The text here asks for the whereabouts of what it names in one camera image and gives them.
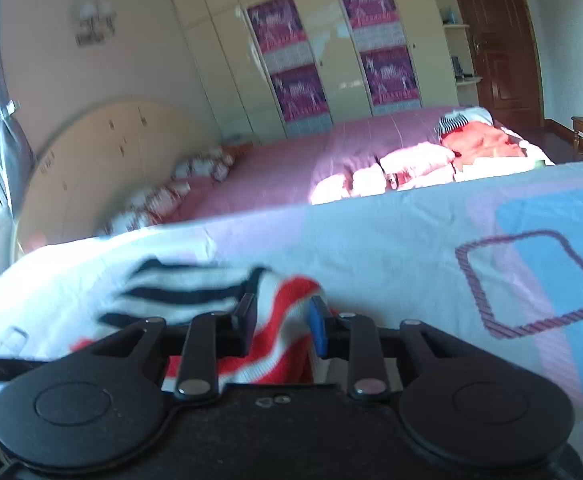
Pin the white red patterned pillow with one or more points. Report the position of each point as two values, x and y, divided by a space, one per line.
206 165
146 205

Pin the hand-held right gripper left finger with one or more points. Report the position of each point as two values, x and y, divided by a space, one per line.
245 317

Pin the white blue patterned blanket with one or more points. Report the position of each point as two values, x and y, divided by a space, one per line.
371 260

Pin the light blue cloth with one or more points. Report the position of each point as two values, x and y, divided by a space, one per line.
479 114

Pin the white black red striped garment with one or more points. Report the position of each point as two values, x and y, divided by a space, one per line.
281 340

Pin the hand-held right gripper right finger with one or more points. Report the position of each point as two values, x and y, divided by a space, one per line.
317 327

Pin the orange cloth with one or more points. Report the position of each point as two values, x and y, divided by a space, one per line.
481 142

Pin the cream glossy wardrobe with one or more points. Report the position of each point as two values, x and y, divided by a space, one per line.
221 60

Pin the twin shade wall lamp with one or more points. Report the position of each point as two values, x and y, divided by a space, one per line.
93 22

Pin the brown wooden door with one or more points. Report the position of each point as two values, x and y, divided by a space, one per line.
501 35

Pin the black white striped cloth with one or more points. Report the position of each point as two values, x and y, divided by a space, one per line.
451 122

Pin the purple wall poster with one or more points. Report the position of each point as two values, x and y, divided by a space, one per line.
391 75
276 25
301 95
369 0

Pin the cream corner shelf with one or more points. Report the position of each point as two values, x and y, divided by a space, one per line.
454 35

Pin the cream round headboard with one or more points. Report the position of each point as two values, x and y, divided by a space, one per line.
96 160

